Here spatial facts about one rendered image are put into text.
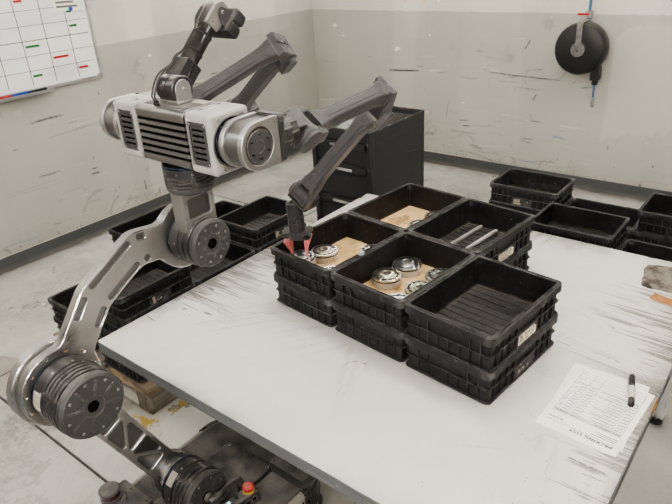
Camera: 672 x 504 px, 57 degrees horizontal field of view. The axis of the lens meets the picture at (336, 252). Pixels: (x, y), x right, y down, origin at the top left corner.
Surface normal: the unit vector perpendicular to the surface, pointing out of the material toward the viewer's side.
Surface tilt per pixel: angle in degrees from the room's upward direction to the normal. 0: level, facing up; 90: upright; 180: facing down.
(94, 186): 90
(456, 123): 90
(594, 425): 0
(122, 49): 90
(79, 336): 90
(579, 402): 0
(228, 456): 0
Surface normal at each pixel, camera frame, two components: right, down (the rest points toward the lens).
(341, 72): -0.62, 0.38
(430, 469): -0.05, -0.89
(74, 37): 0.79, 0.24
